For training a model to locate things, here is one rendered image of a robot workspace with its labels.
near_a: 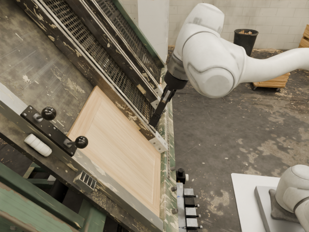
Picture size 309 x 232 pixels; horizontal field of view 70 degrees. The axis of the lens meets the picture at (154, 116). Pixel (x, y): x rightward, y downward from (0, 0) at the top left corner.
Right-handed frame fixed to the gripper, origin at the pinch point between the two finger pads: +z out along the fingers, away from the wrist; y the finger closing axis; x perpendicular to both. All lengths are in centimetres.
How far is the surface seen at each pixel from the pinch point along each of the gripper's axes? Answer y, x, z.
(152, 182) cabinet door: -5.9, 13.4, 41.5
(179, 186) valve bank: -24, 31, 56
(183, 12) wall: -542, -77, 75
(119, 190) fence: 17.6, 1.0, 25.1
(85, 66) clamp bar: -20.5, -41.9, 8.4
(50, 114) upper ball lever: 28.2, -23.8, -6.4
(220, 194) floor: -87, 88, 111
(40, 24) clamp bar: -16, -63, -3
